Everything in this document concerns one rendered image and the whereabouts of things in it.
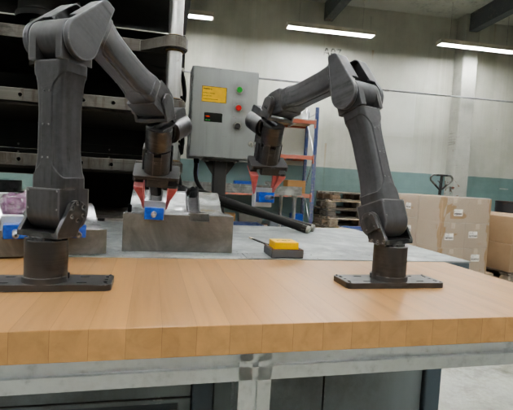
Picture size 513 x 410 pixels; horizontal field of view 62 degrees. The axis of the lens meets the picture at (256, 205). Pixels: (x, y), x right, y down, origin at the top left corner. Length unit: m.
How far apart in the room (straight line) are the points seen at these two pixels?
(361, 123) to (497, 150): 8.96
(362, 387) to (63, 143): 0.96
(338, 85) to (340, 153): 7.30
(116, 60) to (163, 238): 0.42
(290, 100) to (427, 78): 8.12
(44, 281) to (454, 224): 4.35
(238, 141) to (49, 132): 1.30
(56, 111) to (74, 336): 0.34
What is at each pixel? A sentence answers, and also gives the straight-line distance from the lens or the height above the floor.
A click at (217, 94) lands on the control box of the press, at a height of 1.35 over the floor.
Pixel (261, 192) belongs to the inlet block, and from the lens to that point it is 1.15.
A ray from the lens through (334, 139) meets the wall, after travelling 8.17.
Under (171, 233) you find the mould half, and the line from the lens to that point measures 1.03.
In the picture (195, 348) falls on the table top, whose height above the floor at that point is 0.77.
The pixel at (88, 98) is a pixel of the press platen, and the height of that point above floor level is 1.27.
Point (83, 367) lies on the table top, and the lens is 0.59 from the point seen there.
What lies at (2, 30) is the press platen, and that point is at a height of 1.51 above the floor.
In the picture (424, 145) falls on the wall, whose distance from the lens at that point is 8.92.
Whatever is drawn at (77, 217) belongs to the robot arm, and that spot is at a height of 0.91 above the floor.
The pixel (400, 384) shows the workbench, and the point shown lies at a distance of 1.32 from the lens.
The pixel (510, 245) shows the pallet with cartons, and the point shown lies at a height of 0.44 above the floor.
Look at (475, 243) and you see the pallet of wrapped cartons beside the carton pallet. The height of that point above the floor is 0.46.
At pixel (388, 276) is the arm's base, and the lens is 0.83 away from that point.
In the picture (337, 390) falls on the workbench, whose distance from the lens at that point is 1.24.
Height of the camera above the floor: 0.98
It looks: 3 degrees down
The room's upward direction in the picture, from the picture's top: 3 degrees clockwise
